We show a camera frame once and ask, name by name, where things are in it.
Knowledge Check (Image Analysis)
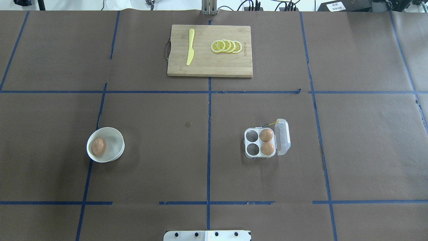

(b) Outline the brown egg from bowl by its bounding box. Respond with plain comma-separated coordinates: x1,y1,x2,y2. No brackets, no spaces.
91,137,106,156

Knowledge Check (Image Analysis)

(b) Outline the brown egg upper slot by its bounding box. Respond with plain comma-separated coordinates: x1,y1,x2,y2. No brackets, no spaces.
259,128,274,142

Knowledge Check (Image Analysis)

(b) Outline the brown egg slot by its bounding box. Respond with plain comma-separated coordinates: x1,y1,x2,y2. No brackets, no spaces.
261,142,275,156
259,128,274,142

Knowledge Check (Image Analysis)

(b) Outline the clear plastic egg box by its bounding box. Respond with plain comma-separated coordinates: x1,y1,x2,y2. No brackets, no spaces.
243,118,291,159

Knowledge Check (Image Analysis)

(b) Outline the brown egg lower slot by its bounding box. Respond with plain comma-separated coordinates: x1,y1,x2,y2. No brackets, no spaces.
261,142,275,156

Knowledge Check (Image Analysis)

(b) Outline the wooden cutting board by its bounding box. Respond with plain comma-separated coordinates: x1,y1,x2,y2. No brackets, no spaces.
167,24,253,78

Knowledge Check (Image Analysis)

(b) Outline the yellow plastic knife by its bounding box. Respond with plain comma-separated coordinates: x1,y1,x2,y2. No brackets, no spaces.
186,28,195,66

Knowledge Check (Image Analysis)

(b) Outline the front lemon slice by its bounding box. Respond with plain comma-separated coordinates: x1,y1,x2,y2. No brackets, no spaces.
210,40,226,53

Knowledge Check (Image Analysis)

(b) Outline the lemon slice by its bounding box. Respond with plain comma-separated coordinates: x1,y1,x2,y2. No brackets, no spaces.
221,39,231,52
225,40,236,53
231,41,242,54
210,40,226,53

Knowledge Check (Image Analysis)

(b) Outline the back lemon slice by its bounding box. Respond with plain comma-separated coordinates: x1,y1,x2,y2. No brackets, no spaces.
231,41,242,54

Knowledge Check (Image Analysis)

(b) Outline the white bowl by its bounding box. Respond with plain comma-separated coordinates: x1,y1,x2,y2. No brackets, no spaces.
87,127,124,163

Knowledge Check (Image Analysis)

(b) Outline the black device with label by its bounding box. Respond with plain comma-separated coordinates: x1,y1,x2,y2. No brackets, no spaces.
316,0,372,12

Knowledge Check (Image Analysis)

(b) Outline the grey aluminium post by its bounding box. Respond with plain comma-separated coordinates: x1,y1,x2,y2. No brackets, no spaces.
201,0,218,16

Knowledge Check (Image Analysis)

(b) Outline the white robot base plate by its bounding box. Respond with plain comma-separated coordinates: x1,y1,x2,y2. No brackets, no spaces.
163,230,252,241

